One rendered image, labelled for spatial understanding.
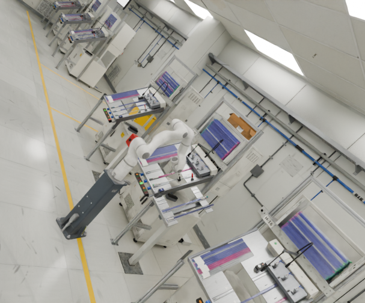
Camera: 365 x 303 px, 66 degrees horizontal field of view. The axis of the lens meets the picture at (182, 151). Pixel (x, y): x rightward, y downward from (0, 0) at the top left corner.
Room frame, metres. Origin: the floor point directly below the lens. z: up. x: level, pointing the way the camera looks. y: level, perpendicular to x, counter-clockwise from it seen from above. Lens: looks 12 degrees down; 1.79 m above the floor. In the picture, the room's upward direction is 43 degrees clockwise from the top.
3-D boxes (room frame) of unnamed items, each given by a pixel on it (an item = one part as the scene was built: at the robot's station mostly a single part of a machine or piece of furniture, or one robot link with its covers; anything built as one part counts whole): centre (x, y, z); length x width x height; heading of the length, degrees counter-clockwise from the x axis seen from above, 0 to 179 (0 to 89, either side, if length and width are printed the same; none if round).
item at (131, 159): (2.40, 0.31, 1.00); 0.19 x 0.12 x 0.24; 50
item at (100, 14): (7.62, 4.17, 0.95); 1.37 x 0.82 x 1.90; 136
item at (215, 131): (3.25, -0.24, 1.52); 0.51 x 0.13 x 0.27; 46
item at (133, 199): (3.38, -0.28, 0.31); 0.70 x 0.65 x 0.62; 46
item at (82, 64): (6.62, 3.12, 0.95); 1.36 x 0.82 x 1.90; 136
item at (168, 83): (4.40, 0.75, 0.95); 1.35 x 0.82 x 1.90; 136
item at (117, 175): (2.38, 0.28, 0.79); 0.19 x 0.19 x 0.18
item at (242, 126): (3.54, -0.36, 1.82); 0.68 x 0.30 x 0.20; 46
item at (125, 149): (3.54, 0.56, 0.39); 0.24 x 0.24 x 0.78; 46
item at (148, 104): (4.24, 0.88, 0.66); 1.01 x 0.73 x 1.31; 136
